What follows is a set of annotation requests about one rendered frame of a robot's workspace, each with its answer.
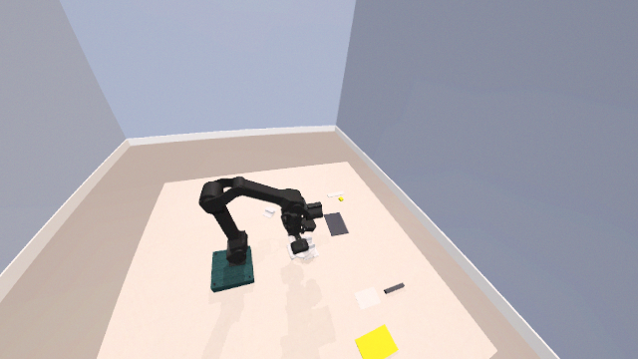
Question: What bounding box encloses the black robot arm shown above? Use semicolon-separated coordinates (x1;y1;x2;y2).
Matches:
198;176;323;267

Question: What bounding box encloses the yellow square plate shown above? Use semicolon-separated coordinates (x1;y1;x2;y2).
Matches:
355;325;399;359

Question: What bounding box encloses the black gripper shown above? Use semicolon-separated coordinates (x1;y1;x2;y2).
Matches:
280;215;309;254

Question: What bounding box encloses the dark grey flat bar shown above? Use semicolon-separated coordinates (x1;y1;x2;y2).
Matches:
384;282;405;294

